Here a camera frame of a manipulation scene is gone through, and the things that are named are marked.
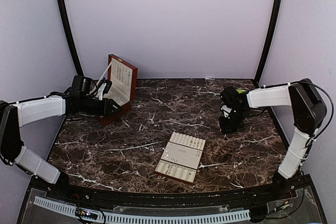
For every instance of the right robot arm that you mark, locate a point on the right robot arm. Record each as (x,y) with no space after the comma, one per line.
(308,109)

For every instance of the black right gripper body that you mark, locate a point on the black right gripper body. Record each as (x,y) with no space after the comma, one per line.
(234,121)

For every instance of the right black frame post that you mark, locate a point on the right black frame post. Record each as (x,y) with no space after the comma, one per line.
(268,40)

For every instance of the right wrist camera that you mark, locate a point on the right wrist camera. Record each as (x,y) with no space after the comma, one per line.
(225,110)

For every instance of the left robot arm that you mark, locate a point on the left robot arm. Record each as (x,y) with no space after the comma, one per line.
(20,118)

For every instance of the red wooden jewelry box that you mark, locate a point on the red wooden jewelry box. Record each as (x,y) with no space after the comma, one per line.
(123,76)

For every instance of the black frame post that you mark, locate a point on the black frame post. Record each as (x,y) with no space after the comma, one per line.
(268,40)
(69,37)

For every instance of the white slotted cable duct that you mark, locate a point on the white slotted cable duct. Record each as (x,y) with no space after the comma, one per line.
(139,215)

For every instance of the flat white jewelry tray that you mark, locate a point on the flat white jewelry tray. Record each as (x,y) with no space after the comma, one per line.
(181,158)

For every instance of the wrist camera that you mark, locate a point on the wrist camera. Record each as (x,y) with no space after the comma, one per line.
(102,88)
(225,110)

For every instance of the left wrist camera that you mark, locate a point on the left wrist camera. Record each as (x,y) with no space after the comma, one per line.
(102,88)

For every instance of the left black frame post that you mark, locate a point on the left black frame post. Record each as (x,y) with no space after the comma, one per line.
(69,37)

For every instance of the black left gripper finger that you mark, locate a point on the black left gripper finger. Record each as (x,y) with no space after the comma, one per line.
(115,111)
(115,106)

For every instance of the black front table rail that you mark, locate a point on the black front table rail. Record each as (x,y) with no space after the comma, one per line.
(255,198)

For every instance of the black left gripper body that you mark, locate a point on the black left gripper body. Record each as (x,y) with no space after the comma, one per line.
(105,107)

